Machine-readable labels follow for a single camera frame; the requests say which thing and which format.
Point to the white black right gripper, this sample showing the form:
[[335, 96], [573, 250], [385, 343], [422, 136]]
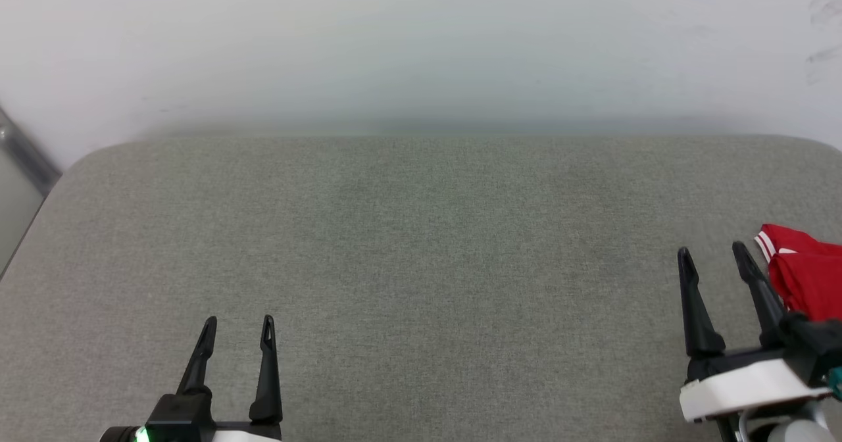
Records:
[[737, 389]]

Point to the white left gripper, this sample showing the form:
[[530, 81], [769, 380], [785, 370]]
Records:
[[247, 433]]

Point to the red white basketball jersey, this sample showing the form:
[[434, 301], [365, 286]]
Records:
[[809, 277]]

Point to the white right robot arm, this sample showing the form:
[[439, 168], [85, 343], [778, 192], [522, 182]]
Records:
[[783, 429]]

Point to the black cylinder with green light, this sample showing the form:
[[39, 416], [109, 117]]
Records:
[[122, 435]]

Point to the grey fabric sofa cushion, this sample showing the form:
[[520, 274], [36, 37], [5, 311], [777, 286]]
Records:
[[421, 284]]

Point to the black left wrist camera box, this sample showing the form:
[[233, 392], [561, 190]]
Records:
[[181, 419]]

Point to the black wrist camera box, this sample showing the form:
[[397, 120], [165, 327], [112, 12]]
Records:
[[816, 343], [181, 419]]

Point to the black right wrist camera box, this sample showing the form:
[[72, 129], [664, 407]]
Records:
[[816, 343]]

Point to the dark grey wall rail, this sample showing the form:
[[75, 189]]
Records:
[[26, 156]]

